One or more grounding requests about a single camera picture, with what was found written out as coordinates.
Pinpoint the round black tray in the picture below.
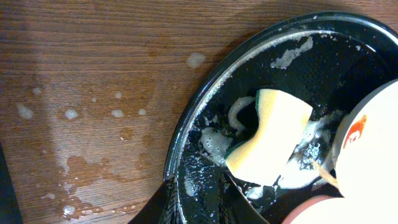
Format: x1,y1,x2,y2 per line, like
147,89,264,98
161,12,397,223

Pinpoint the black rectangular soap tray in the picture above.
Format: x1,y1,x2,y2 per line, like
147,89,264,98
1,148,23,224

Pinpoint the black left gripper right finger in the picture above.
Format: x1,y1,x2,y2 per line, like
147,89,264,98
218,173,269,224

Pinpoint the yellow green sponge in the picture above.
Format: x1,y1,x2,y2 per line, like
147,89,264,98
225,89,313,186

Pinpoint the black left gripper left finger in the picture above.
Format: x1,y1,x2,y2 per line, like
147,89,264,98
128,177,179,224

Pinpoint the pink white plate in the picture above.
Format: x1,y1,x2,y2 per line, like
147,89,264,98
282,195,397,224

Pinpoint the pale blue plate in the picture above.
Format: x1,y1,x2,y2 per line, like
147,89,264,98
335,80,397,199

